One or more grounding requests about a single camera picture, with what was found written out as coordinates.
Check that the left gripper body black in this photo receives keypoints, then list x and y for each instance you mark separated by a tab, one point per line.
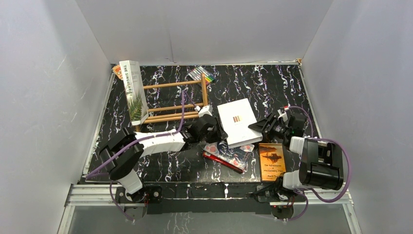
215	129

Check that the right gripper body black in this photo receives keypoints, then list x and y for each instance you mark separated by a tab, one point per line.
277	130

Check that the white book with brown bars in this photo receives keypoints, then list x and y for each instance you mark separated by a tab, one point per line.
236	116

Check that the wooden book rack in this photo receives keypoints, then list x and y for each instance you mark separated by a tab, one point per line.
188	112

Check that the white palm leaf book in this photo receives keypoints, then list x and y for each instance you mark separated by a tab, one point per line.
134	91

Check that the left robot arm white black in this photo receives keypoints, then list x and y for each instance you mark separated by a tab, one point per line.
121	153

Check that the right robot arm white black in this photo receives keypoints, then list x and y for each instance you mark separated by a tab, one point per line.
321	162

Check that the red book under floral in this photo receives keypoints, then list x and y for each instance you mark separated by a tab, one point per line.
216	159

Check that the orange Huckleberry Finn book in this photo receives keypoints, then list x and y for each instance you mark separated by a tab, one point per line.
272	163

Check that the floral patterned book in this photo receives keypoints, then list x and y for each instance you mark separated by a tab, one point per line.
237	156

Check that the pack of coloured markers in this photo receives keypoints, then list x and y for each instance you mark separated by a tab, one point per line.
198	72

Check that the small orange card box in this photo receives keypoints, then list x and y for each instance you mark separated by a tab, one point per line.
117	70

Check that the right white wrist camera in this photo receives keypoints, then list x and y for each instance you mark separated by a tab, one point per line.
282	113

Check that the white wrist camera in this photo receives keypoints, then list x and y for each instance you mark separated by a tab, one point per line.
282	113
203	111

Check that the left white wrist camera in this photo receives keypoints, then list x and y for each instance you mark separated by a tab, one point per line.
203	111

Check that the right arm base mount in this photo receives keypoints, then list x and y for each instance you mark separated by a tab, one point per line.
275	192

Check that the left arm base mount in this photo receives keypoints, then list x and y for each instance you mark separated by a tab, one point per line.
147	195

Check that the aluminium frame rail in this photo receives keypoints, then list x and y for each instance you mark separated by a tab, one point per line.
218	197

